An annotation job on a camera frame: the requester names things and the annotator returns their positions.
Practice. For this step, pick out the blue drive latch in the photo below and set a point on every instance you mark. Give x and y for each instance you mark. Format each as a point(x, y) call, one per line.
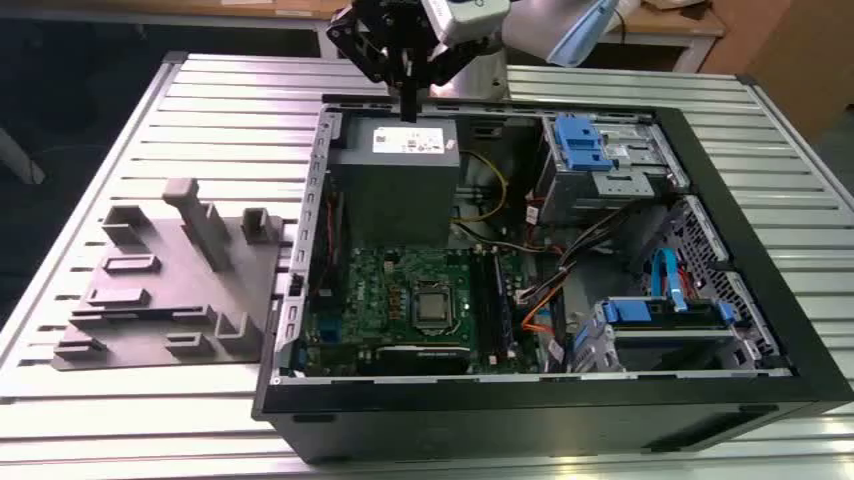
point(577, 145)

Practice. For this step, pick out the wooden desk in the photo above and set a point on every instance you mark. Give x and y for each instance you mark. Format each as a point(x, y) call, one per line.
point(667, 22)

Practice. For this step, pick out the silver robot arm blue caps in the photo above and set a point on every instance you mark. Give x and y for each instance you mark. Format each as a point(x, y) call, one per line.
point(474, 70)

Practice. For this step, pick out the grey metal disk bay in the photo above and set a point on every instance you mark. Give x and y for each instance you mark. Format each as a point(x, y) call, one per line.
point(601, 350)

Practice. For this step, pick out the black PC case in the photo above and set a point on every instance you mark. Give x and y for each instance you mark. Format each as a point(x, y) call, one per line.
point(534, 415)

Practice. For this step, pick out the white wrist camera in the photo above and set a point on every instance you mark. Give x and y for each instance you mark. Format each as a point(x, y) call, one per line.
point(467, 20)

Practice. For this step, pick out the brown wooden cabinet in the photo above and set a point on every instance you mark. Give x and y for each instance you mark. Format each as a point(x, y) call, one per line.
point(801, 50)

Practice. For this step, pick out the metal drive cage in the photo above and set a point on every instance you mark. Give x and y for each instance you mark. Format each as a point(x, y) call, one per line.
point(601, 195)

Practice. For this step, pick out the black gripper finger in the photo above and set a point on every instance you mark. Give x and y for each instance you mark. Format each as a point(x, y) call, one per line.
point(454, 62)
point(363, 55)

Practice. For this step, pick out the grey power supply unit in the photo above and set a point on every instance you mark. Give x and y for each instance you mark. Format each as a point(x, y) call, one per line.
point(394, 200)

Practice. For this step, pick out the grey chair leg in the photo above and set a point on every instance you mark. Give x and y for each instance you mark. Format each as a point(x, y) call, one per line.
point(20, 160)

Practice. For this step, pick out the green motherboard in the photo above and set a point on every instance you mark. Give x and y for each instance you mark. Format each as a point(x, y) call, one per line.
point(374, 280)

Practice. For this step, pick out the silver CPU in socket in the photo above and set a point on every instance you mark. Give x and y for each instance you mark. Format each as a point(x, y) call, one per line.
point(434, 306)

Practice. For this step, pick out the hard disk in blue carrier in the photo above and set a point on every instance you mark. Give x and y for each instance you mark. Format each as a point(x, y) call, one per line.
point(634, 312)

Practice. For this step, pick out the black graphics card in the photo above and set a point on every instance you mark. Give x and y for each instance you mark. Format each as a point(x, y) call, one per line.
point(420, 352)

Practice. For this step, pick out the grey parts rack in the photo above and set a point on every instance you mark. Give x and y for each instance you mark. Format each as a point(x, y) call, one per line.
point(180, 280)

